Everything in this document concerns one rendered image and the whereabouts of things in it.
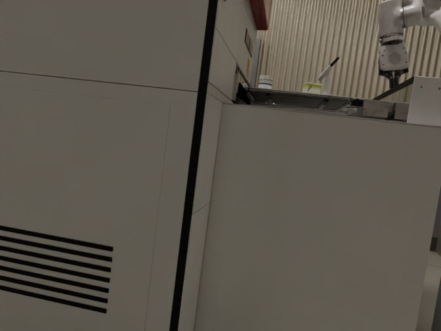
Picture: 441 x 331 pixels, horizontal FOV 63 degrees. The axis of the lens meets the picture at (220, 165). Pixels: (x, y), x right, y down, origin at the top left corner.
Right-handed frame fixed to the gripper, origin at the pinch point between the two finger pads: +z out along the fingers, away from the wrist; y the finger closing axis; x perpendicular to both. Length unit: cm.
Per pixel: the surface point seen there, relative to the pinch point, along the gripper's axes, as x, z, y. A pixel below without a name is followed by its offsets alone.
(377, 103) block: -21.8, 8.7, -11.6
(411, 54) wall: 176, -47, 64
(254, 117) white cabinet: -46, 12, -51
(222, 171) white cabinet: -46, 27, -62
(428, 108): -40.1, 13.0, -2.5
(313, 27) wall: 181, -81, -13
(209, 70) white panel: -66, 1, -60
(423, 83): -40.1, 5.8, -3.4
